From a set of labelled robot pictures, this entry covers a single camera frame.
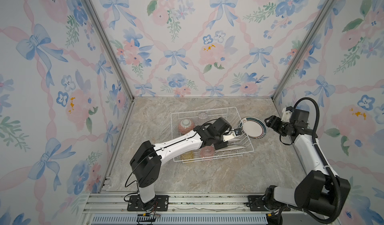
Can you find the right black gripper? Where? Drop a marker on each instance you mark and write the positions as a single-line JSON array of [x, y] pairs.
[[273, 122]]

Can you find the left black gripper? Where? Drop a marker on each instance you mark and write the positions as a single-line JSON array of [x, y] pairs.
[[223, 145]]

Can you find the green red rimmed plate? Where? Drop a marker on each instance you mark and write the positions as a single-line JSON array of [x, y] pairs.
[[250, 126]]

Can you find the green rimmed white plate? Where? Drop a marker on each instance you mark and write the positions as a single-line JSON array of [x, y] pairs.
[[261, 132]]

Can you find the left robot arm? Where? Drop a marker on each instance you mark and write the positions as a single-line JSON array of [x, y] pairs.
[[148, 159]]

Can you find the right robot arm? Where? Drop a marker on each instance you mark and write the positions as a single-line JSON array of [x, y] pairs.
[[322, 191]]

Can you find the pink glass cup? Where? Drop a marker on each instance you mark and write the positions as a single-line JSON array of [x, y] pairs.
[[207, 152]]

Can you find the clear drinking glass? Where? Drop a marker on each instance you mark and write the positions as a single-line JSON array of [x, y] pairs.
[[203, 116]]

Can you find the yellow glass cup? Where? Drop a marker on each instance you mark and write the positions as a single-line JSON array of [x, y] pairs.
[[187, 156]]

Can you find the pink patterned bowl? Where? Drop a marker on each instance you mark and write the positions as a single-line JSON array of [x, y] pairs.
[[185, 126]]

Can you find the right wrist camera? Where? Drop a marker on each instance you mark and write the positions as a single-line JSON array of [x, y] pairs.
[[287, 113]]

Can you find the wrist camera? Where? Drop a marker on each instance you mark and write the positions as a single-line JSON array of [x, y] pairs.
[[287, 113], [236, 132]]

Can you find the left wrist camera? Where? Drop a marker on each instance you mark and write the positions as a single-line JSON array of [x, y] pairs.
[[236, 132]]

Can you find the white wire dish rack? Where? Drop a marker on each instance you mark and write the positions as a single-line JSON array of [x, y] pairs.
[[231, 114]]

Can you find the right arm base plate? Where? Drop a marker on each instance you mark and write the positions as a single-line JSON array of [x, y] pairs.
[[258, 203]]

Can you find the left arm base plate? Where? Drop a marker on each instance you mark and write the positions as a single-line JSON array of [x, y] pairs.
[[159, 204]]

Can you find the aluminium front rail frame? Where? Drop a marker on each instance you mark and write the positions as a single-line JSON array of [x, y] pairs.
[[111, 208]]

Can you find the right aluminium corner post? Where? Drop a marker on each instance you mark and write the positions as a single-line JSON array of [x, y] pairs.
[[308, 39]]

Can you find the aluminium corner post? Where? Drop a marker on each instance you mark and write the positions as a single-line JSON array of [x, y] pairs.
[[308, 39], [90, 9]]

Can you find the left aluminium corner post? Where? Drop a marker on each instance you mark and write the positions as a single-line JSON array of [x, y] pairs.
[[90, 9]]

